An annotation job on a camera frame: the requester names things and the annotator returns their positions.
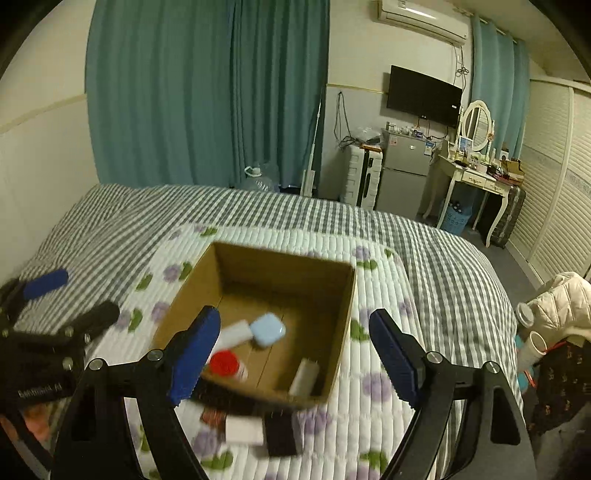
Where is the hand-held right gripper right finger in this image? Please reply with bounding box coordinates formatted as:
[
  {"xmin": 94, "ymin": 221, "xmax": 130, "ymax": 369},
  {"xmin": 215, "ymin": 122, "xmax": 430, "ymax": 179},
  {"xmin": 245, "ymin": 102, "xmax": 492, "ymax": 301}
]
[{"xmin": 368, "ymin": 309, "xmax": 539, "ymax": 480}]

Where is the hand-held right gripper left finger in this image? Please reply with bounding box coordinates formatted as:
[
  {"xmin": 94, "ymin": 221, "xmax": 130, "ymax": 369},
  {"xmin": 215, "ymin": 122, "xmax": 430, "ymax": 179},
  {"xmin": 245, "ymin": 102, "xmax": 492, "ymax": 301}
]
[{"xmin": 51, "ymin": 305, "xmax": 221, "ymax": 480}]

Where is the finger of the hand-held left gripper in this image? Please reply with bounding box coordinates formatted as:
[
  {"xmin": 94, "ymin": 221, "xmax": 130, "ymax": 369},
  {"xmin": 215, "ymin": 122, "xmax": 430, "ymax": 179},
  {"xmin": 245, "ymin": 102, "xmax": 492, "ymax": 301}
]
[
  {"xmin": 0, "ymin": 269, "xmax": 70, "ymax": 319},
  {"xmin": 9, "ymin": 301, "xmax": 122, "ymax": 344}
]

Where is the red cap bottle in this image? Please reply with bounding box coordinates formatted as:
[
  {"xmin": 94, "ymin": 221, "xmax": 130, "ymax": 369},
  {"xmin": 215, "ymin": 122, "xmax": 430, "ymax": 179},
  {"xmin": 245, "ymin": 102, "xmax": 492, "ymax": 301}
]
[{"xmin": 209, "ymin": 351, "xmax": 249, "ymax": 382}]

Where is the white rectangular box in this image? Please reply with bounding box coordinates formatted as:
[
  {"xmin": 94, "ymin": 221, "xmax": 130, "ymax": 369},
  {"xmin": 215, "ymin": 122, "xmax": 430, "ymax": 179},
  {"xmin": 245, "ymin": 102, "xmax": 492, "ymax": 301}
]
[{"xmin": 209, "ymin": 320, "xmax": 253, "ymax": 354}]

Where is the brown cardboard box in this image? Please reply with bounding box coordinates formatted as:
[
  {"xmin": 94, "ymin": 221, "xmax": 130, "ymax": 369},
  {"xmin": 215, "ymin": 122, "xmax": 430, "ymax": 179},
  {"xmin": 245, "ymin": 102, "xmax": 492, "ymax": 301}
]
[{"xmin": 151, "ymin": 242, "xmax": 358, "ymax": 411}]

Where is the light blue rounded case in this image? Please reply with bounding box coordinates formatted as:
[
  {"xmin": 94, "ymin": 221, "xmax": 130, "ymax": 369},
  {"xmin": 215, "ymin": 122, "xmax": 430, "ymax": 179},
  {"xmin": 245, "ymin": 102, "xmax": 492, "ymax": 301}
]
[{"xmin": 249, "ymin": 313, "xmax": 287, "ymax": 348}]

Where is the white small bottle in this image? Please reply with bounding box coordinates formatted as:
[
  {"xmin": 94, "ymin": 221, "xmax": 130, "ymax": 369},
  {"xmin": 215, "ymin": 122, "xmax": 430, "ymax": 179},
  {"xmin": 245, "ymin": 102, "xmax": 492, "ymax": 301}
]
[{"xmin": 288, "ymin": 358, "xmax": 320, "ymax": 398}]

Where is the white and black box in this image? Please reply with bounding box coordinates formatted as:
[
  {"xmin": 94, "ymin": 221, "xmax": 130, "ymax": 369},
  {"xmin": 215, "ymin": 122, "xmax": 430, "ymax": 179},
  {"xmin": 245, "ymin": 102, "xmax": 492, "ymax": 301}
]
[{"xmin": 225, "ymin": 408, "xmax": 300, "ymax": 459}]

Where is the grey checked bed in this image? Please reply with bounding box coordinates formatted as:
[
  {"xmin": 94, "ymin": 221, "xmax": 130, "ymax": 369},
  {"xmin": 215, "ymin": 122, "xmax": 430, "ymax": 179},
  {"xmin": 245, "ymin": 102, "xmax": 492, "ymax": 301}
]
[{"xmin": 0, "ymin": 183, "xmax": 527, "ymax": 480}]

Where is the red striped small box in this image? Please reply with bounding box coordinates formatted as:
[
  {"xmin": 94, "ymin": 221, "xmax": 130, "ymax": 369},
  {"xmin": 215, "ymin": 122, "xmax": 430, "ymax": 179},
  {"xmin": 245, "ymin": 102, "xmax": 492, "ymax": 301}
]
[{"xmin": 201, "ymin": 406, "xmax": 229, "ymax": 431}]

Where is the floral quilted mat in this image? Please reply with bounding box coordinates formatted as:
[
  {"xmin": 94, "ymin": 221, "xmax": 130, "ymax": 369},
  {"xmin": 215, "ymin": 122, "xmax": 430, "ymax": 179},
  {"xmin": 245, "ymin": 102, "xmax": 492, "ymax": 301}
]
[{"xmin": 99, "ymin": 223, "xmax": 462, "ymax": 480}]

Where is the blue laundry basket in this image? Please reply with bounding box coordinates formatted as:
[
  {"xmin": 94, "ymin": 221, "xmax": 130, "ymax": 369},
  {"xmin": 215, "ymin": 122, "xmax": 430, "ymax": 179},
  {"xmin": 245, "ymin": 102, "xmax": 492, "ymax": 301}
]
[{"xmin": 442, "ymin": 203, "xmax": 472, "ymax": 237}]

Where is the dark patterned cloth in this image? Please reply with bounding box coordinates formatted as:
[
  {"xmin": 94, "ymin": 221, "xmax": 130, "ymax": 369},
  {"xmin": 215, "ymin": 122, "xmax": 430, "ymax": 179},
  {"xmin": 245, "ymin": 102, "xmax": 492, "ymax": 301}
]
[{"xmin": 529, "ymin": 339, "xmax": 591, "ymax": 435}]

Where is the white puffer jacket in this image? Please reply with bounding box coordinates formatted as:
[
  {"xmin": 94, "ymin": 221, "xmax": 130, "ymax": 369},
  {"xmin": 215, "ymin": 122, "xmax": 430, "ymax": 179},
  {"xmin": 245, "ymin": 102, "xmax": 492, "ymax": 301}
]
[{"xmin": 526, "ymin": 271, "xmax": 591, "ymax": 344}]

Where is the dark suitcase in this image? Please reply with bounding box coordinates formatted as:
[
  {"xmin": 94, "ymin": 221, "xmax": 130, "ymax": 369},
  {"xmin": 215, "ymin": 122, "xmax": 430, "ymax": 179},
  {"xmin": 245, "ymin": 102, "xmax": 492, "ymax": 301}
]
[{"xmin": 485, "ymin": 182, "xmax": 527, "ymax": 249}]

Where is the white suitcase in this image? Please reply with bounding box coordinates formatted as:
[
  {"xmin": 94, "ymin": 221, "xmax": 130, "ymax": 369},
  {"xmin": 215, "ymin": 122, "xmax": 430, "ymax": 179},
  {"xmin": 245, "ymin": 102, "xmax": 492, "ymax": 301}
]
[{"xmin": 341, "ymin": 144, "xmax": 385, "ymax": 210}]

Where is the silver refrigerator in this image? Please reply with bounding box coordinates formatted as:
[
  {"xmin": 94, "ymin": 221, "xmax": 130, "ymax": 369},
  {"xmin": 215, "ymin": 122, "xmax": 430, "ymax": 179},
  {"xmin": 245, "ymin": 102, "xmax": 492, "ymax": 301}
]
[{"xmin": 374, "ymin": 130, "xmax": 439, "ymax": 217}]

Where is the clear water jug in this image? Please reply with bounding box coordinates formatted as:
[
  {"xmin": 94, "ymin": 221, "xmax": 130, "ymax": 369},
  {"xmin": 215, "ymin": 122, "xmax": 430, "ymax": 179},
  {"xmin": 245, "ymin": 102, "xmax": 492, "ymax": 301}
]
[{"xmin": 239, "ymin": 161, "xmax": 280, "ymax": 193}]

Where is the white dressing table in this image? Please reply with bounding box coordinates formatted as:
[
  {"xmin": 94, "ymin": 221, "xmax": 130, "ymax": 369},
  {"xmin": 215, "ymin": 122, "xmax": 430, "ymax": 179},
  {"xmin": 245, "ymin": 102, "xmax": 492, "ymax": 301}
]
[{"xmin": 421, "ymin": 152, "xmax": 511, "ymax": 247}]

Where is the white floor mop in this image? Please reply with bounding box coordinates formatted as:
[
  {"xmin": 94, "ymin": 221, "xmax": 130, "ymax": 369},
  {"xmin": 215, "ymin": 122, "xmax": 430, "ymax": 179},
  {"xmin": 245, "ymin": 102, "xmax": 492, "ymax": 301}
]
[{"xmin": 299, "ymin": 88, "xmax": 325, "ymax": 197}]

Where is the white louvered wardrobe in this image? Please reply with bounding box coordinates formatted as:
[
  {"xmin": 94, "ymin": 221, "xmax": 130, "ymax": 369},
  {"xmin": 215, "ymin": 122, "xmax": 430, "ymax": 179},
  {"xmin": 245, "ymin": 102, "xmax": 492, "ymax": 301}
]
[{"xmin": 505, "ymin": 78, "xmax": 591, "ymax": 291}]

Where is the oval vanity mirror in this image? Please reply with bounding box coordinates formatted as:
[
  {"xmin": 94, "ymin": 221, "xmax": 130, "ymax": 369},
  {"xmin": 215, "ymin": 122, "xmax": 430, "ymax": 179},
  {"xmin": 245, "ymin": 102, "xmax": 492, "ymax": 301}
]
[{"xmin": 457, "ymin": 100, "xmax": 496, "ymax": 155}]

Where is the teal curtain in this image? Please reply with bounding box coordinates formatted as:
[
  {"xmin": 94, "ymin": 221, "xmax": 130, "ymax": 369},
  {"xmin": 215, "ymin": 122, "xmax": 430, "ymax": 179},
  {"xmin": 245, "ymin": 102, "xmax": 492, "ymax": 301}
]
[
  {"xmin": 84, "ymin": 0, "xmax": 331, "ymax": 190},
  {"xmin": 467, "ymin": 16, "xmax": 531, "ymax": 167}
]

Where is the white air conditioner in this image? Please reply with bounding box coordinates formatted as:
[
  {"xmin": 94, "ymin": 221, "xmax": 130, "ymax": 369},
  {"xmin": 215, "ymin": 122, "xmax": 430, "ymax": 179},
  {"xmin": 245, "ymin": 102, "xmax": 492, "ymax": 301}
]
[{"xmin": 378, "ymin": 0, "xmax": 470, "ymax": 45}]

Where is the black wall television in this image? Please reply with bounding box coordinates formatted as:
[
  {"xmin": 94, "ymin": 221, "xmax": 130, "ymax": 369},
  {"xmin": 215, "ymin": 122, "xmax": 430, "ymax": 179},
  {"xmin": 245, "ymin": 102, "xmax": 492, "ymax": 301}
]
[{"xmin": 386, "ymin": 65, "xmax": 463, "ymax": 127}]

